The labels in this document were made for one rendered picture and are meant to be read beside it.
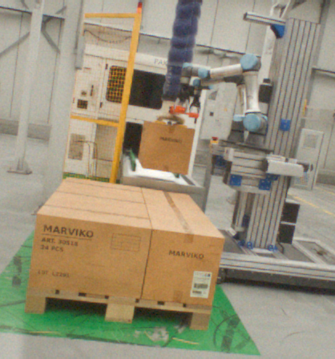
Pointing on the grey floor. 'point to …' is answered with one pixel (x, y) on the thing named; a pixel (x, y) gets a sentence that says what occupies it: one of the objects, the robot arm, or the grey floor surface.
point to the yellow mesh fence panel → (121, 88)
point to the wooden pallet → (117, 305)
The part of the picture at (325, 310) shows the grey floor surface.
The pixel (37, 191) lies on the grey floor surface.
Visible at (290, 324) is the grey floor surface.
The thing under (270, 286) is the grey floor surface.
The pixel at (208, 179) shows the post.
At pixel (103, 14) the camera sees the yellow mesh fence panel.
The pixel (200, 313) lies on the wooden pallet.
